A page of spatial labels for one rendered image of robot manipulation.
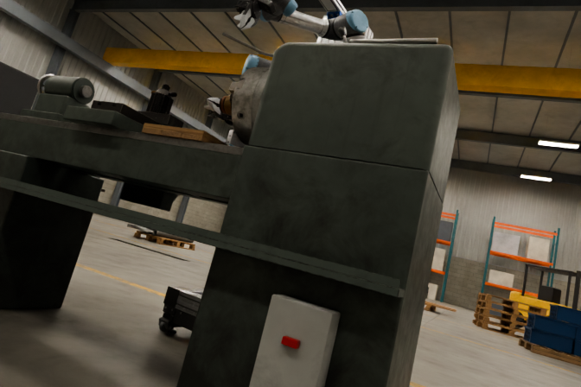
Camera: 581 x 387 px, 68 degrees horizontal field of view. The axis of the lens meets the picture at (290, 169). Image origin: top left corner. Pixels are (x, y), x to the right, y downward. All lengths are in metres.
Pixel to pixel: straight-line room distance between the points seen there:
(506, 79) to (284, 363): 11.73
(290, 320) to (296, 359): 0.10
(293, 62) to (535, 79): 11.35
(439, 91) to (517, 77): 11.33
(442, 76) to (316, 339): 0.80
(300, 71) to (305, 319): 0.78
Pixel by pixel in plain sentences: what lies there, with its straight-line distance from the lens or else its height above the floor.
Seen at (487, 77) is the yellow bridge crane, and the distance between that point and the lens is 12.59.
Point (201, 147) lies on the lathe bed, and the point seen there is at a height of 0.84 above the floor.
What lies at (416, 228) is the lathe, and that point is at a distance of 1.19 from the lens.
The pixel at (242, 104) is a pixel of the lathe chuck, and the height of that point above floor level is 1.03.
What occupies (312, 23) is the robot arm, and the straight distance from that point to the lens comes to 2.21.
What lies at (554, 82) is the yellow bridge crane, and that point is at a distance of 12.62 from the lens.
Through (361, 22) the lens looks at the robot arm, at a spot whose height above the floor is 1.69.
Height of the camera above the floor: 0.56
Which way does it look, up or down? 10 degrees up
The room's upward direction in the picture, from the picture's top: 15 degrees clockwise
